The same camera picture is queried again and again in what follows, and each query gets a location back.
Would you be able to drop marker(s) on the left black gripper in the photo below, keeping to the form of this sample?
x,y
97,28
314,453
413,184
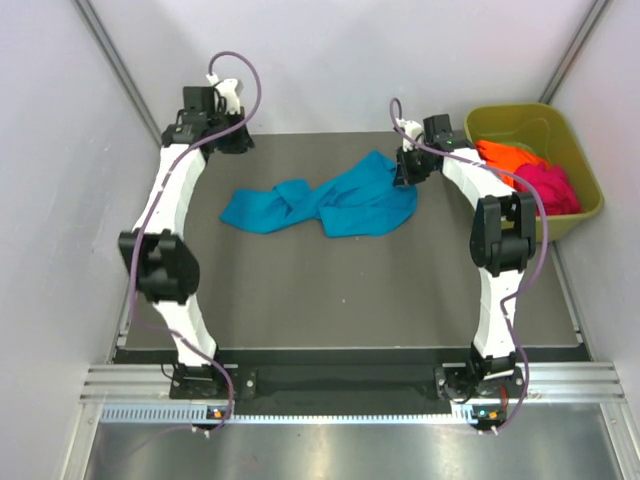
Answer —
x,y
243,143

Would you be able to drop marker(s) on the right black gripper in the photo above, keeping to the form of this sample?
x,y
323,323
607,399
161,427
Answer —
x,y
403,177

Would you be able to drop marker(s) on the blue t shirt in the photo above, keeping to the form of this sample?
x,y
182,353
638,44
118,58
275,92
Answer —
x,y
362,201

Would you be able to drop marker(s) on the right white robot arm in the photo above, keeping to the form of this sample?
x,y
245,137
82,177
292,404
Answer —
x,y
502,242

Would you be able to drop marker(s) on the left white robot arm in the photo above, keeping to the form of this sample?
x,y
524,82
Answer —
x,y
162,268

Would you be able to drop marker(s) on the orange t shirt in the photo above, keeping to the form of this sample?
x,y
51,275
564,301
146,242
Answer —
x,y
511,159

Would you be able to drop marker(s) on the olive green plastic bin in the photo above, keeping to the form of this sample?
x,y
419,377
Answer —
x,y
535,142

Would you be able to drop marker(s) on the magenta t shirt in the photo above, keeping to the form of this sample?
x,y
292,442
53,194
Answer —
x,y
555,190

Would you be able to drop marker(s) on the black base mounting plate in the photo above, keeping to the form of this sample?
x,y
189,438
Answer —
x,y
428,381

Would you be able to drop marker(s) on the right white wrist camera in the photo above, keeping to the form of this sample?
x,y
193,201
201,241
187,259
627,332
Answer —
x,y
412,132

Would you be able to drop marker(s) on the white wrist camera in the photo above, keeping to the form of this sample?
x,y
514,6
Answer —
x,y
412,132
226,94

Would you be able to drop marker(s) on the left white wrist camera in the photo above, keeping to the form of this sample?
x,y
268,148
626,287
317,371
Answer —
x,y
226,94

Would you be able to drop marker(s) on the left corner aluminium post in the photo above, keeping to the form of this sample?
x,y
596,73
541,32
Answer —
x,y
106,45

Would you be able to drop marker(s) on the corner aluminium post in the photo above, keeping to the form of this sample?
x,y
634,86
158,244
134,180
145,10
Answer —
x,y
106,45
578,41

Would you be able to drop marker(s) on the right corner aluminium post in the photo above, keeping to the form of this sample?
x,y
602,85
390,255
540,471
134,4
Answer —
x,y
578,41

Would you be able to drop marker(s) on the aluminium frame rail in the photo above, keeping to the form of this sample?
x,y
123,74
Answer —
x,y
571,382

